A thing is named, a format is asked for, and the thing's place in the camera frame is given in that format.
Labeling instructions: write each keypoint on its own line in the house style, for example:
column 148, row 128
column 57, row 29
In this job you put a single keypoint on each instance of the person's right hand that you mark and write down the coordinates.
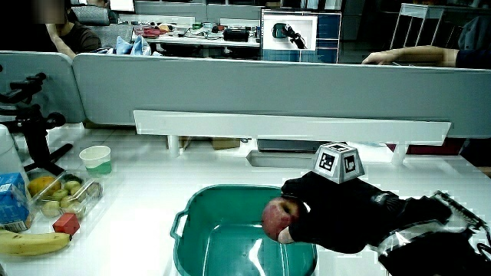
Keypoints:
column 337, row 214

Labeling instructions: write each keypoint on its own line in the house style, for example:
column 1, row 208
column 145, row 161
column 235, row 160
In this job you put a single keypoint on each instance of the red apple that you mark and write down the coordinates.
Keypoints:
column 276, row 218

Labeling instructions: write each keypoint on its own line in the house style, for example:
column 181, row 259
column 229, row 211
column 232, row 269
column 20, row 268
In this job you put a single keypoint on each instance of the teal plastic basin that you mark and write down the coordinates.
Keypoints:
column 230, row 245

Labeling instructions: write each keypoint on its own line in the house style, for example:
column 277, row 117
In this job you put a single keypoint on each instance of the another person's forearm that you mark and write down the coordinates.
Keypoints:
column 414, row 55

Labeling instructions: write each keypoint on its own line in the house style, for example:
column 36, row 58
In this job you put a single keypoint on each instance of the grey tray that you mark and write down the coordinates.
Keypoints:
column 280, row 159

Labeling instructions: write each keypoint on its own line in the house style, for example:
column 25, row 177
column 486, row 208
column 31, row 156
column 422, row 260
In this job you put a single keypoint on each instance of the black keyboard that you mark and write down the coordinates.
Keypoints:
column 284, row 145

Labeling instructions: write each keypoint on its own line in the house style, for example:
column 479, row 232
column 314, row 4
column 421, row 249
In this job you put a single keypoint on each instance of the white monitor riser shelf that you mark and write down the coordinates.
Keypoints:
column 287, row 127

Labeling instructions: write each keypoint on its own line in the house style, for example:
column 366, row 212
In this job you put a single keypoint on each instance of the dark red flat item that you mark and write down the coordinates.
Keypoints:
column 429, row 148

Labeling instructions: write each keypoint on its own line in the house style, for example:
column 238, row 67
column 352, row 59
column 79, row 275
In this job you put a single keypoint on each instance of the brown cardboard box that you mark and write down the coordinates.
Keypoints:
column 226, row 143

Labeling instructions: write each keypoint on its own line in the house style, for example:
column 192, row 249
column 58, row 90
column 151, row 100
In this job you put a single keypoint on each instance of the long grey divider panel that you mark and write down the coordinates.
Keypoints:
column 268, row 90

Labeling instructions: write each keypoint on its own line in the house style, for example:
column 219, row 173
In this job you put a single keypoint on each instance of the computer monitor with blue screen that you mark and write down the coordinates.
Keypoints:
column 328, row 34

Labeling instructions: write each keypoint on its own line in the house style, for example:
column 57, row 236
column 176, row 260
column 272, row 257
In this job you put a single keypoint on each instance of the black bag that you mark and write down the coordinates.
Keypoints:
column 236, row 35

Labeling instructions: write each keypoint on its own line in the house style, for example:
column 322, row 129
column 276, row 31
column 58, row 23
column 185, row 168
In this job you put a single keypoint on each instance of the cluttered background desk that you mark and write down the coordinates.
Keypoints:
column 207, row 41

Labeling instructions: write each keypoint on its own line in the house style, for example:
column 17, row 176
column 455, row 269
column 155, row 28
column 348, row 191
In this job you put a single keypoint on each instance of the hanging grey jacket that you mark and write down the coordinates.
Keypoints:
column 475, row 34

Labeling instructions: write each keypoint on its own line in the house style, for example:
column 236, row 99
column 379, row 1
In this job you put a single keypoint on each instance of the white green paper cup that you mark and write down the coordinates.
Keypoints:
column 96, row 160

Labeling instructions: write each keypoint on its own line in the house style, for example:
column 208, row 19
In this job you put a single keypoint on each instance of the clear plastic fruit container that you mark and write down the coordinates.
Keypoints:
column 86, row 200

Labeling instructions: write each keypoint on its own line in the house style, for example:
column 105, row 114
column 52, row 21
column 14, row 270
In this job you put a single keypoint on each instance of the blue cloth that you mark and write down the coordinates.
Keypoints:
column 134, row 46

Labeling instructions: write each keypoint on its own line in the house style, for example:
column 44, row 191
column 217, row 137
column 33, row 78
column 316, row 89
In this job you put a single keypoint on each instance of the red cube block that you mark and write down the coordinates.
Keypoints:
column 66, row 224

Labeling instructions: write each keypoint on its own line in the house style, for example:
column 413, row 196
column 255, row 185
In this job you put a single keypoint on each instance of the pile of small green fruits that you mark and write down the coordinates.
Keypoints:
column 61, row 194

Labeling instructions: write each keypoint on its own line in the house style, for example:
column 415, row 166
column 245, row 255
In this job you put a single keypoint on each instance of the orange fruit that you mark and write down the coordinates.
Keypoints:
column 42, row 185

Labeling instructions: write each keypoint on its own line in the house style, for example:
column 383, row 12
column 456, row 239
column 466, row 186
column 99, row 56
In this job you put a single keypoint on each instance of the short grey divider panel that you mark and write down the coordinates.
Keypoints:
column 57, row 88

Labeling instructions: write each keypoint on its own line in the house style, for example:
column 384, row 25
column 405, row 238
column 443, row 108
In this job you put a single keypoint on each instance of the yellow banana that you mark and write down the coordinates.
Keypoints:
column 30, row 242

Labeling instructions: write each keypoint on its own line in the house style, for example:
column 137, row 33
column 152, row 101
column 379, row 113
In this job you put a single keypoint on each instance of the grey office chair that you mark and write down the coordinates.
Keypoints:
column 91, row 16

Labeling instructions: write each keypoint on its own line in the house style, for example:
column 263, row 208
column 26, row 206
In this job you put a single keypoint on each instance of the blue milk carton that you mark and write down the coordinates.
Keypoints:
column 11, row 202

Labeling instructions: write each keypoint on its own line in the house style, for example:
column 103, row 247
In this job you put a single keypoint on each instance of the white plastic bottle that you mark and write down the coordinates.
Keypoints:
column 7, row 156

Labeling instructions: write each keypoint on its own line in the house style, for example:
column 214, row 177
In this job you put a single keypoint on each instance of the black camera tripod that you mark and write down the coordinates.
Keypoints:
column 36, row 134

